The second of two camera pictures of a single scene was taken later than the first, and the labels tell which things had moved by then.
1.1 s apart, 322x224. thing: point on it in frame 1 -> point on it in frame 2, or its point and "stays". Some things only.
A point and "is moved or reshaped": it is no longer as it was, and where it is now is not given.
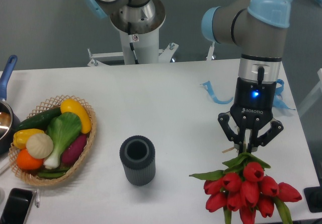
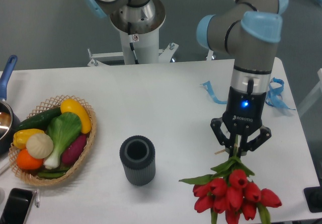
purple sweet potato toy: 73,152 stays
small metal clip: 37,198 stays
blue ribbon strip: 277,100 stays
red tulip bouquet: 241,185 is moved or reshaped
